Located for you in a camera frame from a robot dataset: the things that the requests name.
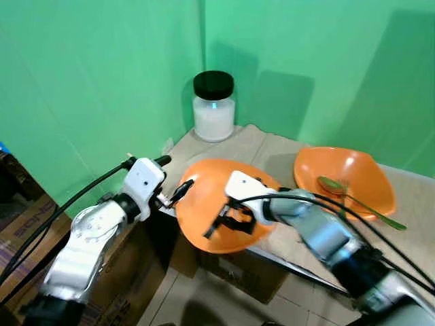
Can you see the orange plastic bowl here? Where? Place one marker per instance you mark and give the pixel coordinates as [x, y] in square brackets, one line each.
[360, 176]
[204, 187]

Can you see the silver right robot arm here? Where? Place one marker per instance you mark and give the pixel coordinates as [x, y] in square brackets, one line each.
[340, 244]

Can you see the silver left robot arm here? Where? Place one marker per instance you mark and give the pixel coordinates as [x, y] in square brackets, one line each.
[85, 244]

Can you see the plain brown cardboard box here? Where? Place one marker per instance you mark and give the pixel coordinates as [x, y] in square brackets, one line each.
[238, 275]

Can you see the white-filled jar with black lid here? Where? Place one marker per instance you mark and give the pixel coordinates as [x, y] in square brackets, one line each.
[214, 119]

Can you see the brown cardboard table cover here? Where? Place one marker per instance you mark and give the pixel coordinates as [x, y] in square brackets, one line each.
[272, 146]

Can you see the green plastic spoon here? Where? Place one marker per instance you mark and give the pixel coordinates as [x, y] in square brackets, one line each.
[330, 183]

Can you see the green plastic fork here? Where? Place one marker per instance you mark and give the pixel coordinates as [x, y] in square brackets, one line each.
[344, 185]

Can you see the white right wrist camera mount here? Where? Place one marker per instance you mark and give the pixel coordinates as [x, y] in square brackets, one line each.
[243, 187]

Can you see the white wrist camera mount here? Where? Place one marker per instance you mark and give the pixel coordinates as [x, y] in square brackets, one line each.
[243, 187]
[144, 178]

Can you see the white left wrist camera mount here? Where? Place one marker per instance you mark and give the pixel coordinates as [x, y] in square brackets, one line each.
[144, 178]

